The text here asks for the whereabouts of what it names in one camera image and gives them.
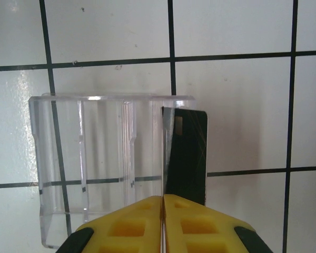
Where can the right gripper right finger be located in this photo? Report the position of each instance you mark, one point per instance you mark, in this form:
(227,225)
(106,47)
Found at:
(205,232)

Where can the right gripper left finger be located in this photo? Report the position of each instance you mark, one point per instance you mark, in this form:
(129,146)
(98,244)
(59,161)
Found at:
(121,232)

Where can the black credit card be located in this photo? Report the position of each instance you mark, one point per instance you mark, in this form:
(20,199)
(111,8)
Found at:
(189,158)

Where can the clear acrylic card stand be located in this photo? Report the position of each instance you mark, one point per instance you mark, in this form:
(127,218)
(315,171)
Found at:
(105,147)

